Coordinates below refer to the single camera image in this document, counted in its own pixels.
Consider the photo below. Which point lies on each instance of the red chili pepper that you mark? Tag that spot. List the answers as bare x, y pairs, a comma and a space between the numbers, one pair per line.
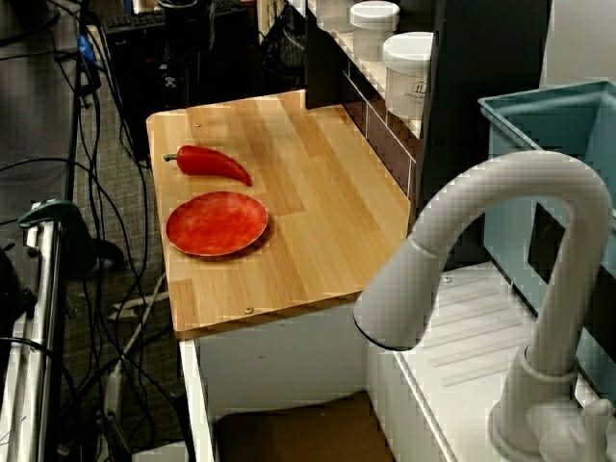
207, 163

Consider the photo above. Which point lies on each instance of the red round plate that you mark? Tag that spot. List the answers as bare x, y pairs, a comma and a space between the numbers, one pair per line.
216, 223

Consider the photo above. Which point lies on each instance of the wooden countertop board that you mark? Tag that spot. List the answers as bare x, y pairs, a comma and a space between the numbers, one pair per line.
308, 202

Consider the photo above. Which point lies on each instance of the tiled shelf backsplash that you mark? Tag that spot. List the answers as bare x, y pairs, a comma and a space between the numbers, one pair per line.
380, 130

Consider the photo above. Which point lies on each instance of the white lidded jar with print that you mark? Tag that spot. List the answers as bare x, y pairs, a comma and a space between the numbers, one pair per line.
406, 77

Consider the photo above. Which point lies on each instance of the white toy sink unit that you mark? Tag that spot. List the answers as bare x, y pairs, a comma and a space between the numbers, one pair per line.
462, 366

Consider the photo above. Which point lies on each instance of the white lidded plain jar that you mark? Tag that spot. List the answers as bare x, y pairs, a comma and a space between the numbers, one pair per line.
373, 29

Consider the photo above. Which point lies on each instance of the translucent plastic jar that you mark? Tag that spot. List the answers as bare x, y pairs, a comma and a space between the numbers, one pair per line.
334, 12

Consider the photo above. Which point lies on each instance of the dark grey upright panel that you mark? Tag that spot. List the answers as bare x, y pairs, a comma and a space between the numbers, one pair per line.
486, 96

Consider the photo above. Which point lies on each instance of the teal plastic bin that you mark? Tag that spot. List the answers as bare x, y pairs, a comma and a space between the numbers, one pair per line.
510, 127

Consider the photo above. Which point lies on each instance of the white toy kitchen faucet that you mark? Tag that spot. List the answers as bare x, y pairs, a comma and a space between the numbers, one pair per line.
529, 173

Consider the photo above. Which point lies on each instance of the green clamp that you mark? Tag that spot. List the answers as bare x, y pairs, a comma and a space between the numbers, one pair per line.
62, 216

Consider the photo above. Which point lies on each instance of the silver metal pole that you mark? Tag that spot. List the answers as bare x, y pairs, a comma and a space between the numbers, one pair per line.
41, 308

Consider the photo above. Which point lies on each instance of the blue tape piece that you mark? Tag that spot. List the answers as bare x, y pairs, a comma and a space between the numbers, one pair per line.
85, 47

